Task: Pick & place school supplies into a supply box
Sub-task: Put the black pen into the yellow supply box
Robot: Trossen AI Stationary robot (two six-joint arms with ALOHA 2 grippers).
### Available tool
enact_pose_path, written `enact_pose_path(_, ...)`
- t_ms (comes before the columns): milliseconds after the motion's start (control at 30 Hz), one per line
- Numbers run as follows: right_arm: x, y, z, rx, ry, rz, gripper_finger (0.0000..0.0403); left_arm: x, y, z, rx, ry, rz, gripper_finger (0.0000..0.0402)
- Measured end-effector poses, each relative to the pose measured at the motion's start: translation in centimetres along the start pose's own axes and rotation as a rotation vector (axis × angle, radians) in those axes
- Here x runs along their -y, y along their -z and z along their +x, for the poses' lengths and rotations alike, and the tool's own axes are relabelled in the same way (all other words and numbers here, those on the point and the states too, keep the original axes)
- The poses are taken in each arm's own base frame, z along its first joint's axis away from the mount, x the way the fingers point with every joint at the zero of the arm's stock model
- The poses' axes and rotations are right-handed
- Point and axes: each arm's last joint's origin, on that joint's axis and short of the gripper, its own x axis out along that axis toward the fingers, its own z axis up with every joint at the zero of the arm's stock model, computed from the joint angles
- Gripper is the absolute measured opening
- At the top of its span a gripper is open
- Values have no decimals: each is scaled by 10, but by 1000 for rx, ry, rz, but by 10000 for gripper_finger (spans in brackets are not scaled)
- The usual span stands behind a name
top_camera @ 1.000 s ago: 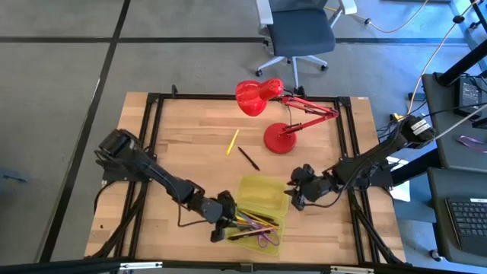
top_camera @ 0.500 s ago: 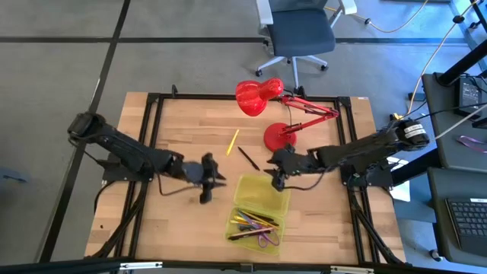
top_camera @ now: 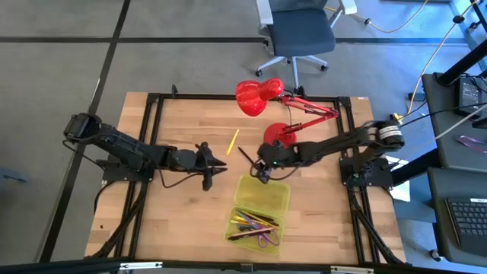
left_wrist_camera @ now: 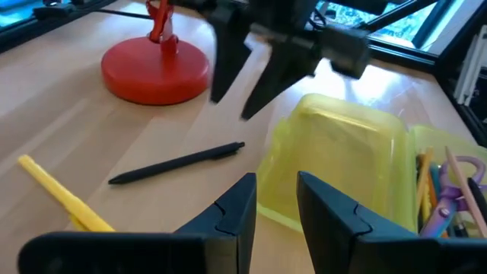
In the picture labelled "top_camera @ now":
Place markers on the red desk lamp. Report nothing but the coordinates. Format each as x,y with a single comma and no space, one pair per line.
251,95

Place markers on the silver frame bracket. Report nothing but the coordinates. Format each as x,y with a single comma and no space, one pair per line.
141,265
352,269

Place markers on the black aluminium table frame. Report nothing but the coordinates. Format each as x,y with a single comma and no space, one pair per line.
190,96

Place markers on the dark brown pen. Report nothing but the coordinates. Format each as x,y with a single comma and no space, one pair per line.
249,233

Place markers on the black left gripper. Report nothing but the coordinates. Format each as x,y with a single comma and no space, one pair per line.
186,160

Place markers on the black power adapter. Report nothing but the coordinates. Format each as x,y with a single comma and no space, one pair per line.
468,95

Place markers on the purple scissors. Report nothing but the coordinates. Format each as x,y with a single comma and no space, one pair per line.
268,239

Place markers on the grey white office chair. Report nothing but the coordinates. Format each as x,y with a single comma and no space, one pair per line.
304,34

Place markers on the purple pen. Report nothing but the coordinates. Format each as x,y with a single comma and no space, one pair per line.
249,220

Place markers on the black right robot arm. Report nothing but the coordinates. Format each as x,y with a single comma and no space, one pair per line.
335,146

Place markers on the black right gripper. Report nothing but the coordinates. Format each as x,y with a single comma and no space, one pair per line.
277,156

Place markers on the yellow pencil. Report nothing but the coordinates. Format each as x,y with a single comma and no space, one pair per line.
232,142

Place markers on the grey desk with keyboard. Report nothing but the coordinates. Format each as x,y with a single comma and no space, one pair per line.
437,213

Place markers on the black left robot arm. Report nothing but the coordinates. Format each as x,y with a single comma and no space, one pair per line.
121,146

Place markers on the black marker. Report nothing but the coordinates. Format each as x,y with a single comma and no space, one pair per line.
266,218

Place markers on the grey side desk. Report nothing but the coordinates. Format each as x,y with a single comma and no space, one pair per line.
441,125

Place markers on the black keyboard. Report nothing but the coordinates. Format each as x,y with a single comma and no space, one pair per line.
470,220

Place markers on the black pen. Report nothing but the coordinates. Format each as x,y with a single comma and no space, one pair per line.
245,155

